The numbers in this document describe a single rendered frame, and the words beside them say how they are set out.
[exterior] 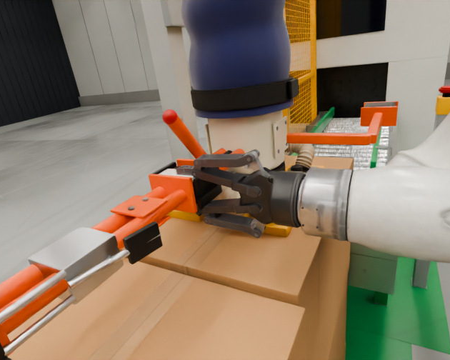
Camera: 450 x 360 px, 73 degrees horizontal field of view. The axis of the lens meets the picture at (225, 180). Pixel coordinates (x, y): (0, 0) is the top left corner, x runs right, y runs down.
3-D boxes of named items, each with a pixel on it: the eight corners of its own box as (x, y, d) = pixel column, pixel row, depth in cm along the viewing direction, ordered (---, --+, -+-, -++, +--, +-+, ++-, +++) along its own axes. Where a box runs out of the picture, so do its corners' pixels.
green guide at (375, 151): (380, 113, 298) (381, 104, 295) (392, 113, 293) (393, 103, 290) (368, 176, 170) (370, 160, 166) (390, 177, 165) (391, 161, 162)
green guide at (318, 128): (323, 115, 323) (323, 106, 320) (334, 115, 318) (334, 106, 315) (276, 170, 195) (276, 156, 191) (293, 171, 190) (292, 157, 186)
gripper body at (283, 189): (296, 182, 36) (227, 177, 40) (298, 242, 39) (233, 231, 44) (311, 161, 42) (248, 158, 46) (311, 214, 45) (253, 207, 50)
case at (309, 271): (244, 246, 124) (233, 153, 109) (349, 268, 105) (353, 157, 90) (143, 379, 76) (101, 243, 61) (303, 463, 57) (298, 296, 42)
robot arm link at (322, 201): (343, 256, 36) (294, 247, 39) (353, 218, 43) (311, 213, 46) (346, 187, 33) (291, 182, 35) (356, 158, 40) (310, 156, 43)
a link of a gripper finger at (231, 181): (257, 199, 42) (258, 191, 41) (188, 178, 46) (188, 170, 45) (267, 188, 45) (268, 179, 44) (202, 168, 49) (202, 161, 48)
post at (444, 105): (411, 278, 170) (436, 95, 132) (426, 281, 167) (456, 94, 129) (411, 286, 165) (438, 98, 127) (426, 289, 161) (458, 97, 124)
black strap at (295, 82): (223, 96, 82) (221, 80, 81) (309, 90, 71) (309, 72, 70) (172, 112, 64) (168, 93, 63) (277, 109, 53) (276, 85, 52)
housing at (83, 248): (89, 254, 40) (79, 225, 38) (127, 266, 37) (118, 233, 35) (38, 290, 34) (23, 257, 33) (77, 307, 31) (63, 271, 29)
